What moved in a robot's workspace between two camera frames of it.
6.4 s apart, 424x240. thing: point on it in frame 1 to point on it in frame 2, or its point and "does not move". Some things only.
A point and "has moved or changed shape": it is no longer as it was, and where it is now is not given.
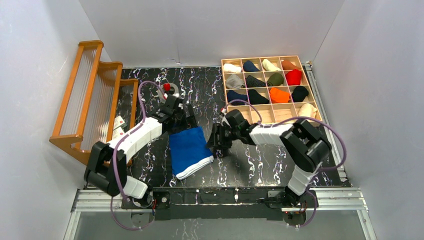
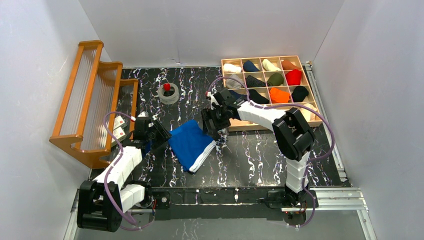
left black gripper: (185, 117) to (160, 134)
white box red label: (118, 121) does not move
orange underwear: (278, 96) does not move
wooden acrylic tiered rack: (94, 102) does not move
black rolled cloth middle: (255, 98) does not move
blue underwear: (189, 151) has moved or changed shape
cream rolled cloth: (268, 66) does not move
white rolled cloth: (229, 68) does not move
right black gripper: (220, 135) to (212, 122)
